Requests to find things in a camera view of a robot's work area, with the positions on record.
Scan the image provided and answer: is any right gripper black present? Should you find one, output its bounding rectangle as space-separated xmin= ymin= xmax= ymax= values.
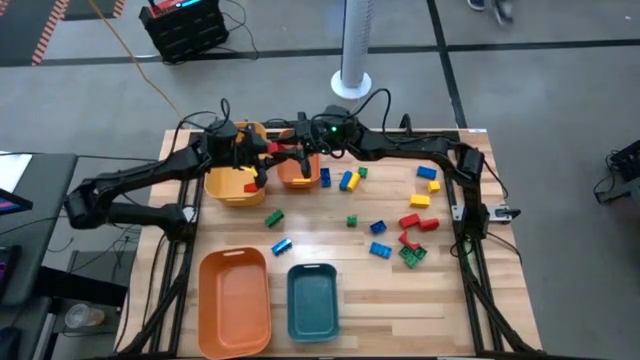
xmin=278 ymin=105 xmax=359 ymax=181

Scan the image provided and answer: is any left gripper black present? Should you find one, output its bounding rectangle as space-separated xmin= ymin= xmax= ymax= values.
xmin=207 ymin=119 xmax=281 ymax=190

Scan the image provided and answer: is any small orange plastic bin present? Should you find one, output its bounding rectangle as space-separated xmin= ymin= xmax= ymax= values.
xmin=277 ymin=128 xmax=323 ymax=190

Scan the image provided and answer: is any large yellow plastic bin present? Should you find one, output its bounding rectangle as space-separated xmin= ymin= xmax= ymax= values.
xmin=203 ymin=121 xmax=269 ymax=208

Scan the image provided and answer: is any black plastic crate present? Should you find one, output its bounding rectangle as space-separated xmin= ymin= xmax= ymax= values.
xmin=138 ymin=0 xmax=231 ymax=65

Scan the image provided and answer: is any red arch block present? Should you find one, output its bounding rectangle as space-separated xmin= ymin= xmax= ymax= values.
xmin=398 ymin=230 xmax=421 ymax=251

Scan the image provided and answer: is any teal plastic bin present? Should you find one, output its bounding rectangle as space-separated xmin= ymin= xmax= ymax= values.
xmin=286 ymin=263 xmax=341 ymax=344

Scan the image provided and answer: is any large orange plastic bin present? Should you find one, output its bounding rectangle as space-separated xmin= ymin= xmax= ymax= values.
xmin=197 ymin=247 xmax=273 ymax=360

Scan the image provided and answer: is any red device with light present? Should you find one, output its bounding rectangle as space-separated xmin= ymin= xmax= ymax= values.
xmin=147 ymin=0 xmax=201 ymax=19

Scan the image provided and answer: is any black hazard-striped mat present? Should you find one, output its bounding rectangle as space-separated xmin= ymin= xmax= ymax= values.
xmin=62 ymin=0 xmax=127 ymax=22
xmin=0 ymin=0 xmax=71 ymax=68

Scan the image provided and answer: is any black desk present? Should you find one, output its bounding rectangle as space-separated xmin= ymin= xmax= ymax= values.
xmin=0 ymin=152 xmax=79 ymax=306

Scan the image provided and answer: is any clear plastic cup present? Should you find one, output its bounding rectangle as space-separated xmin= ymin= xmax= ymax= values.
xmin=64 ymin=303 xmax=107 ymax=330

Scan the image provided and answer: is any white paper sheet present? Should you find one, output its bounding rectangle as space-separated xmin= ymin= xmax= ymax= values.
xmin=0 ymin=152 xmax=32 ymax=194

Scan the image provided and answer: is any computer monitor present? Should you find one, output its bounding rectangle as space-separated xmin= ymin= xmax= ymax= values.
xmin=0 ymin=188 xmax=34 ymax=216

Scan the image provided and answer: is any black floor equipment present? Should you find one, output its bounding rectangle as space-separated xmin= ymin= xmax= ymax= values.
xmin=593 ymin=139 xmax=640 ymax=205

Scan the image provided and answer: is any white fan pedestal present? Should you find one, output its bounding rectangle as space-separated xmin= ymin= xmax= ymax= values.
xmin=330 ymin=0 xmax=373 ymax=100

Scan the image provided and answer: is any yellow floor cable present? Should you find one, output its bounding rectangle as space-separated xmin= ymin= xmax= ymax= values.
xmin=87 ymin=0 xmax=185 ymax=121

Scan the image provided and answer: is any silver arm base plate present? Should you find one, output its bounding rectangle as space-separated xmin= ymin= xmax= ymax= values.
xmin=451 ymin=203 xmax=512 ymax=224

